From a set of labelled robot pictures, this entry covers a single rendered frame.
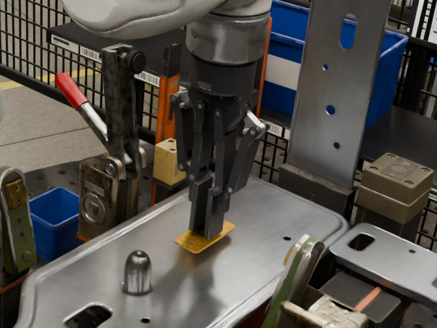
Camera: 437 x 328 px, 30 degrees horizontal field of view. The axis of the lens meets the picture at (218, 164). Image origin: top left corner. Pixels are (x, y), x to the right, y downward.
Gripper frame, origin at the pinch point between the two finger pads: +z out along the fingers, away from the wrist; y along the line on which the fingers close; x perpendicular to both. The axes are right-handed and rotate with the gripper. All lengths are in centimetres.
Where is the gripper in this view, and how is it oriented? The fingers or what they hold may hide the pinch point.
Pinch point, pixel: (207, 207)
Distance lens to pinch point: 101.4
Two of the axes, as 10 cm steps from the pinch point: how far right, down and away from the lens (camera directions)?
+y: 7.9, 3.6, -4.9
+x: 6.0, -3.3, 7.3
